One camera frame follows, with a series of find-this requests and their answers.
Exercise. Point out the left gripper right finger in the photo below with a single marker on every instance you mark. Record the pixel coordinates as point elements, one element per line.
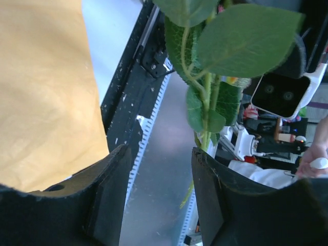
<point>234,210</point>

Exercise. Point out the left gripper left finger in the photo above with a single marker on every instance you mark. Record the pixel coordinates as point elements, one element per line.
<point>86,209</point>

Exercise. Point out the orange wrapping paper sheet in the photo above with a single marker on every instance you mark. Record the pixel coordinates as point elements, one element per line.
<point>51,125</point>

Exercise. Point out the fake flower bouquet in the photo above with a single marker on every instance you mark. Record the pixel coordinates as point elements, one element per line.
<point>217,52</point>

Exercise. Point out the person hand in background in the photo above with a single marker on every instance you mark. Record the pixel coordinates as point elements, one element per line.
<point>318,149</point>

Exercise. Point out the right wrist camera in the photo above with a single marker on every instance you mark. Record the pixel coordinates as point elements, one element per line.
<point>283,96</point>

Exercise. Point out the white slotted cable duct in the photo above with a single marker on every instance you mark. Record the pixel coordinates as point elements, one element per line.
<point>160,210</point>

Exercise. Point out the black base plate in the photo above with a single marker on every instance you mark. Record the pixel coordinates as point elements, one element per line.
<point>136,81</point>

